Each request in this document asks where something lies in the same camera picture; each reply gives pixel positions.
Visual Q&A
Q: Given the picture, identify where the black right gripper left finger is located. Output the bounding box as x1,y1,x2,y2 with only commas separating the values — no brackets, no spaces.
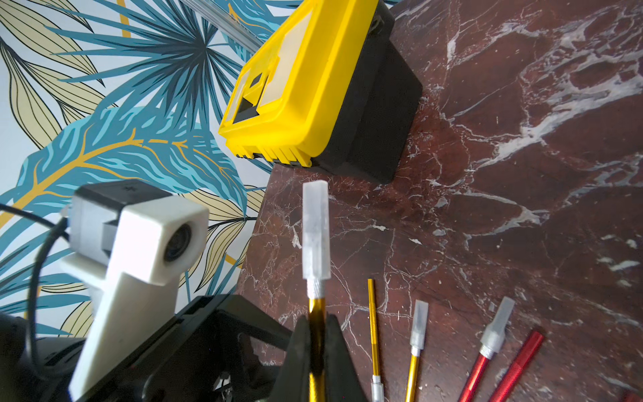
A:
269,316,311,402

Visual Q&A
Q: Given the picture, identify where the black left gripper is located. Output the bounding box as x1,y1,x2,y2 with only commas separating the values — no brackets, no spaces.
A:
1,295,292,401

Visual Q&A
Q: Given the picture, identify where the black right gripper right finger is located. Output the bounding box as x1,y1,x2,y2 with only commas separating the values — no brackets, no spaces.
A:
324,314,367,402

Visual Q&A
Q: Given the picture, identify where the gold carving knife capped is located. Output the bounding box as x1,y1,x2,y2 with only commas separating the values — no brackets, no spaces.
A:
405,300,429,402

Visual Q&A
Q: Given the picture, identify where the translucent white knife cap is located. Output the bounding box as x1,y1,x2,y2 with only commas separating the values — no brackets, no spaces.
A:
302,180,331,281

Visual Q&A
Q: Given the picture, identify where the gold carving knife reversed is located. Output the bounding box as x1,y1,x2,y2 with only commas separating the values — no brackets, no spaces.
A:
368,278,384,402

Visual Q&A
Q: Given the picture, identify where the red carving knife capped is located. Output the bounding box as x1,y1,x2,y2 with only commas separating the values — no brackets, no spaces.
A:
458,296,515,402

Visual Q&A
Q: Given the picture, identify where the red carving knife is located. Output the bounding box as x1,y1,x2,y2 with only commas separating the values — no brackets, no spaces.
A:
621,390,643,402
489,329,545,402

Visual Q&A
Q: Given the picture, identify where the yellow black plastic toolbox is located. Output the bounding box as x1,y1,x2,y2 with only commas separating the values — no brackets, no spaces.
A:
219,1,423,184

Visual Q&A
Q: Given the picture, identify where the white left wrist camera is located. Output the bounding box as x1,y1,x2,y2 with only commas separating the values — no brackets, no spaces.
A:
60,179,209,401

